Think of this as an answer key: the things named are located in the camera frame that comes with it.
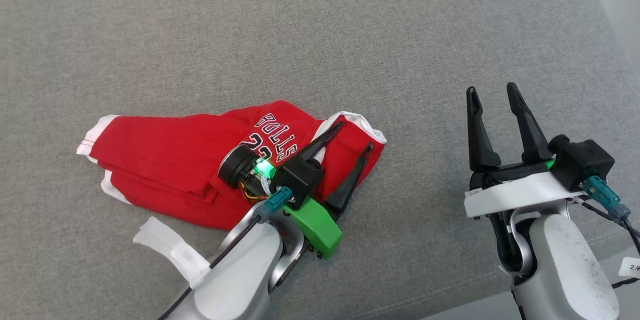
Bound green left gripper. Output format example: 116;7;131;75
284;121;375;261

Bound red shorts with white trim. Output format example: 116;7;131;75
76;113;261;231

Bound white paper label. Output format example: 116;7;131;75
618;256;640;279

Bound arm cable teal connector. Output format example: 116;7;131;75
157;186;294;320
575;176;640;261

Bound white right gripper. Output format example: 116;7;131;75
464;82;591;219

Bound left arm cable teal connector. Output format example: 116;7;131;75
157;186;294;320

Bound white tape strip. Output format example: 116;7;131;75
132;216;212;289

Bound grey fabric sofa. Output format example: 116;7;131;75
0;0;640;320

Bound right arm cable teal connector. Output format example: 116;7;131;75
575;176;640;261

